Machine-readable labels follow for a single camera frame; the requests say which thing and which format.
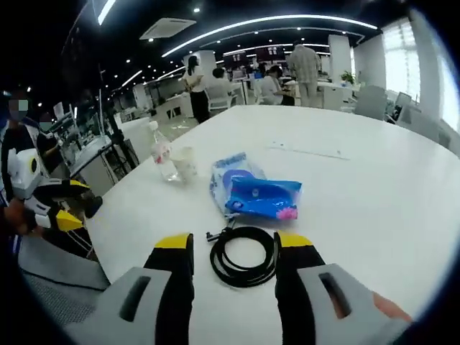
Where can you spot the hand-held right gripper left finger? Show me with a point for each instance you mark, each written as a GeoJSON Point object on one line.
{"type": "Point", "coordinates": [172, 287]}

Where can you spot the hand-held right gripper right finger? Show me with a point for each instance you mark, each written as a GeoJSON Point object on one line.
{"type": "Point", "coordinates": [294, 287]}

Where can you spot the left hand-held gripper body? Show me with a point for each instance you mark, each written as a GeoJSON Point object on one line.
{"type": "Point", "coordinates": [23, 176]}

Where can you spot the blue tissue packet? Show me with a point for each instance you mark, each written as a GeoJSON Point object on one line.
{"type": "Point", "coordinates": [262, 197]}

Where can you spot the clear bottle with red label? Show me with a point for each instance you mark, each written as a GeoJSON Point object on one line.
{"type": "Point", "coordinates": [161, 154]}

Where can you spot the blue oval pad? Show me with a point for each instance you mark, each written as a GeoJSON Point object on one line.
{"type": "Point", "coordinates": [227, 181]}

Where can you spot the clear printed plastic bag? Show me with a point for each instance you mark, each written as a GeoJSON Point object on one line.
{"type": "Point", "coordinates": [218, 172]}

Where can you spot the white paper cup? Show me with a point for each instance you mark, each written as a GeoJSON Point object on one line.
{"type": "Point", "coordinates": [185, 161]}

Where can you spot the person's left hand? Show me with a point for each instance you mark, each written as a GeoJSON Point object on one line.
{"type": "Point", "coordinates": [18, 219]}

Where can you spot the person's right hand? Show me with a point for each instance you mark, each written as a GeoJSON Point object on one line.
{"type": "Point", "coordinates": [391, 309]}

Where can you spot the black chair armrest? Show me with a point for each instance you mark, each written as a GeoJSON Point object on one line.
{"type": "Point", "coordinates": [94, 206]}

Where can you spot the white side desk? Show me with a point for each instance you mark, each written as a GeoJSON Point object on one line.
{"type": "Point", "coordinates": [90, 158]}

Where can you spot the black tripod stand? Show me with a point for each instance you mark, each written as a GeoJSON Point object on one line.
{"type": "Point", "coordinates": [116, 133]}

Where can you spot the grey mesh office chair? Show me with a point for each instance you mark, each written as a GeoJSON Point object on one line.
{"type": "Point", "coordinates": [54, 298]}

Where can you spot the ceiling air conditioner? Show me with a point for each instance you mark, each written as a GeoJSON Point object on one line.
{"type": "Point", "coordinates": [168, 28]}

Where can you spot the white mesh office chair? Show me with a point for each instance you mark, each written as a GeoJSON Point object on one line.
{"type": "Point", "coordinates": [402, 104]}

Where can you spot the green potted plant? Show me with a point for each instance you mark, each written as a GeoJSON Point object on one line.
{"type": "Point", "coordinates": [347, 76]}

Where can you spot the bright window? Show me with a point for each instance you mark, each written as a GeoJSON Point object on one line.
{"type": "Point", "coordinates": [397, 54]}
{"type": "Point", "coordinates": [449, 90]}

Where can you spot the curved ceiling light strip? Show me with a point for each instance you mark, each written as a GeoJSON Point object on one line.
{"type": "Point", "coordinates": [269, 19]}

